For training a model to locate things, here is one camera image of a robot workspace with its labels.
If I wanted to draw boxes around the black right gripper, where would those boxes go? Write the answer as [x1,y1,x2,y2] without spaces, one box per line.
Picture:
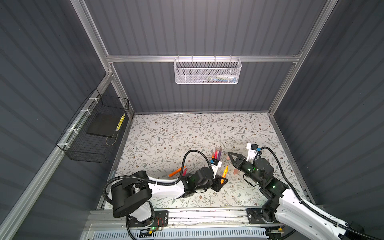
[228,151,263,187]

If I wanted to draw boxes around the purple marker pen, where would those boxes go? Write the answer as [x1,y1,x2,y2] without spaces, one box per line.
[217,146,223,161]

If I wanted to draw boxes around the yellow orange marker pen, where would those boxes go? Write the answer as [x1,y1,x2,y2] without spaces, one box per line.
[221,165,229,184]

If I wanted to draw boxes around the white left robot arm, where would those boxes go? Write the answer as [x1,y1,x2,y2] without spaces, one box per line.
[106,167,228,222]

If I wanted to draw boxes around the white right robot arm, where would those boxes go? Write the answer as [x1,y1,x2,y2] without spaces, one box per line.
[228,152,374,240]

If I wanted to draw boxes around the pens in white basket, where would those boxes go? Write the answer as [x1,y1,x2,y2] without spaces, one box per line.
[190,75,239,84]

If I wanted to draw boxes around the yellow marker in basket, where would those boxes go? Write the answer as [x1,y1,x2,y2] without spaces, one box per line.
[116,114,126,132]

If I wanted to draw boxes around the black foam block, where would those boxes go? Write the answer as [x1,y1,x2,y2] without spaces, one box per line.
[86,114,121,138]

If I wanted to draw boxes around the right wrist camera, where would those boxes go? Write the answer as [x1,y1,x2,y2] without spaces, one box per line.
[246,143,262,162]

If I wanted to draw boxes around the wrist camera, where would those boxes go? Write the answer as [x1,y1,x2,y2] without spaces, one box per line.
[210,158,222,178]
[246,143,262,162]

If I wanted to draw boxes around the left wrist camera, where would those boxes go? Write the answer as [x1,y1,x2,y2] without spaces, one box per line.
[210,158,222,178]

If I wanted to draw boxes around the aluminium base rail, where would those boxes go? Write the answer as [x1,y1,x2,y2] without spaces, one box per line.
[84,207,283,230]

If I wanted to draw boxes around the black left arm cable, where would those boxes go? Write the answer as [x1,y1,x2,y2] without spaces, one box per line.
[102,149,212,206]

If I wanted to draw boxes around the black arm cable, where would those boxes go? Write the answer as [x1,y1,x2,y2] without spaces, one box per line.
[260,146,382,240]
[102,149,212,206]

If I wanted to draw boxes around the white vented cable duct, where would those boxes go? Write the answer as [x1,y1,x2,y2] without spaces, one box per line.
[92,227,269,240]

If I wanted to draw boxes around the white wire mesh basket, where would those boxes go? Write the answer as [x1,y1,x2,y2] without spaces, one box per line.
[174,58,242,85]

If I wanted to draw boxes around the black wire basket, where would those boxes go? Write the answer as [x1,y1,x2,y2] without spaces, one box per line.
[57,91,130,164]

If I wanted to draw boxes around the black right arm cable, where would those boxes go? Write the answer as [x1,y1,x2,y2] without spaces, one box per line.
[260,146,382,240]

